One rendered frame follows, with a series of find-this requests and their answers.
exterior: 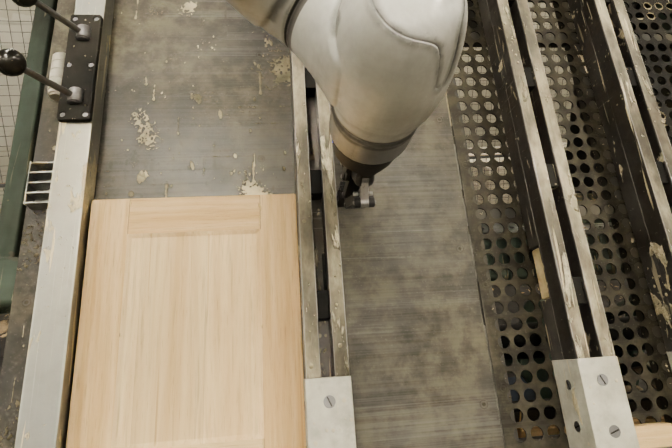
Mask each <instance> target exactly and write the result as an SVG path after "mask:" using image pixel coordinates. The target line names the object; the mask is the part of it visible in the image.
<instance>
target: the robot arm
mask: <svg viewBox="0 0 672 448"><path fill-rule="evenodd" d="M226 1H227V2H228V3H229V4H230V5H231V6H232V7H233V8H235V9H236V10H237V11H238V12H239V13H240V14H241V15H242V16H243V17H244V18H246V19H247V20H248V21H249V22H251V23H252V24H253V25H255V26H261V27H262V28H263V29H264V30H265V31H266V32H268V33H269V34H271V35H272V36H274V37H275V38H277V39H278V40H279V41H281V42H282V43H283V44H284V45H285V46H286V47H287V48H289V49H290V50H291V51H292V52H293V53H294V54H295V55H296V57H297V58H298V59H299V60H300V61H301V62H302V63H303V65H304V66H305V67H306V68H307V70H308V71H309V72H310V74H311V75H312V77H313V78H314V79H315V81H316V82H317V84H318V85H319V87H320V88H321V90H322V91H323V93H324V95H325V97H326V98H327V100H328V102H329V103H330V104H331V114H330V120H329V129H330V134H331V137H332V140H333V141H332V143H333V150H334V153H335V155H336V157H337V159H338V160H339V161H340V165H341V167H343V170H342V175H341V179H342V181H341V182H340V184H339V188H338V191H337V206H338V207H345V209H358V208H364V207H375V204H376V200H375V198H374V197H373V192H372V191H369V186H371V185H372V184H373V183H374V179H375V174H377V173H378V172H380V171H382V170H383V169H385V168H386V167H388V166H389V165H390V164H391V162H392V161H393V160H394V159H395V158H397V157H398V156H399V155H401V154H402V153H403V152H404V150H405V149H406V147H407V146H408V144H409V142H410V140H411V138H412V136H413V135H414V133H415V132H416V130H417V129H418V127H419V126H420V125H421V124H423V123H424V122H425V121H426V120H427V119H428V118H429V117H430V115H431V114H432V113H433V112H434V110H435V109H436V108H437V106H438V105H439V103H440V102H441V100H442V98H443V97H444V95H445V93H446V91H447V89H448V87H449V85H450V83H451V80H452V78H453V76H454V73H455V71H456V68H457V65H458V62H459V59H460V56H461V53H462V50H463V46H464V42H465V37H466V31H467V22H468V3H467V0H226Z"/></svg>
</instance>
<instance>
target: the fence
mask: <svg viewBox="0 0 672 448"><path fill-rule="evenodd" d="M114 3H115V0H76V3H75V10H74V15H101V16H102V18H103V27H102V35H101V44H100V53H99V62H98V71H97V80H96V89H95V98H94V107H93V116H92V121H91V122H59V127H58V134H57V141H56V149H55V156H54V163H53V170H52V178H51V185H50V192H49V200H48V207H47V214H46V221H45V229H44V236H43V243H42V250H41V258H40V265H39V272H38V280H37V287H36V294H35V301H34V309H33V316H32V323H31V330H30V338H29V345H28V352H27V360H26V367H25V374H24V381H23V389H22V396H21V403H20V410H19V418H18V425H17V432H16V440H15V447H14V448H66V439H67V430H68V420H69V411H70V401H71V392H72V382H73V373H74V363H75V354H76V344H77V335H78V326H79V316H80V307H81V297H82V288H83V278H84V269H85V259H86V250H87V240H88V231H89V222H90V212H91V203H92V200H94V195H95V185H96V175H97V166H98V156H99V147H100V137H101V127H102V118H103V108H104V99H105V89H106V79H107V70H108V60H109V51H110V41H111V31H112V22H113V12H114Z"/></svg>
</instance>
